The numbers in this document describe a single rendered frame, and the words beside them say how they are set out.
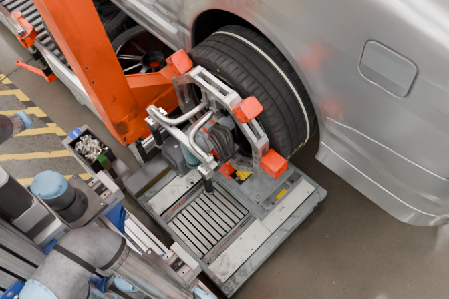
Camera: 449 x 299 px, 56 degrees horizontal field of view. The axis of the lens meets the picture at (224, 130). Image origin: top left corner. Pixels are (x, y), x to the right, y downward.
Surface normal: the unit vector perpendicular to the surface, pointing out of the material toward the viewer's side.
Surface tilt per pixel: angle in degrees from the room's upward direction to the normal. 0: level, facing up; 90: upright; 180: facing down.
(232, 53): 2
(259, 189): 0
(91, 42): 90
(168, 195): 0
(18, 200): 90
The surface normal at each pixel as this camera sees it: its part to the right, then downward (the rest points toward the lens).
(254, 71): 0.14, -0.33
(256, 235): -0.09, -0.54
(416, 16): -0.63, 0.28
